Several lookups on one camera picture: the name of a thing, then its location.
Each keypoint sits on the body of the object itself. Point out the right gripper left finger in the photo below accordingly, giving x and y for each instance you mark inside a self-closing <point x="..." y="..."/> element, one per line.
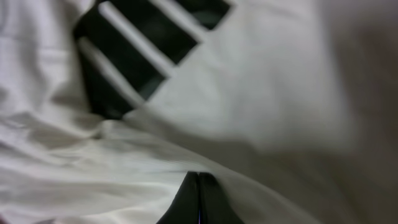
<point x="185" y="206"/>

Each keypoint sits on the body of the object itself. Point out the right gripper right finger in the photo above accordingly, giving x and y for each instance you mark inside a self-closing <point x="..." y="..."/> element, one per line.
<point x="215" y="207"/>

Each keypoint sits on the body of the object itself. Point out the white printed t-shirt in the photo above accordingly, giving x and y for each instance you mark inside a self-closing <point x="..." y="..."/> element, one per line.
<point x="107" y="105"/>

